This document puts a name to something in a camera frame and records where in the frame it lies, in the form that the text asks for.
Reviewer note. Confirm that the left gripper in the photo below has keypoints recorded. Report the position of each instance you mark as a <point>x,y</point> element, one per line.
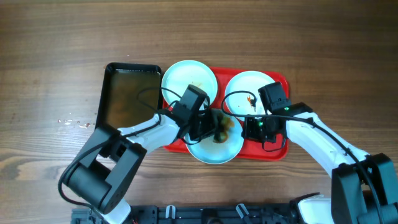
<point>214,126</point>

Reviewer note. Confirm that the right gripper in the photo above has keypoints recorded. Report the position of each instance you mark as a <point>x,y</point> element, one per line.
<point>249,131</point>

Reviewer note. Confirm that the green yellow sponge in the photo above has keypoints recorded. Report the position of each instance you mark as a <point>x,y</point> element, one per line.
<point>223,125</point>

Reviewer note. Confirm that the light blue plate bottom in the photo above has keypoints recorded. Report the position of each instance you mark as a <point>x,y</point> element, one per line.
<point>210,152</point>

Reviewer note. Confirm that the light blue plate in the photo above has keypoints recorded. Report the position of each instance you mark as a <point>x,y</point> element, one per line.
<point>189,72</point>
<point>210,152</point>
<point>243,96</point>

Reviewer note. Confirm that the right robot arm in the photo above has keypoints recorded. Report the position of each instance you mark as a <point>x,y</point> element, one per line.
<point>363,186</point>

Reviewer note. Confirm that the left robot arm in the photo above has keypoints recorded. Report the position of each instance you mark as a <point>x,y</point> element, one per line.
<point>104,168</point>

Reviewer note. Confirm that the black water tray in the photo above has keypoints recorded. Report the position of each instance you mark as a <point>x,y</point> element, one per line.
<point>129,94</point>

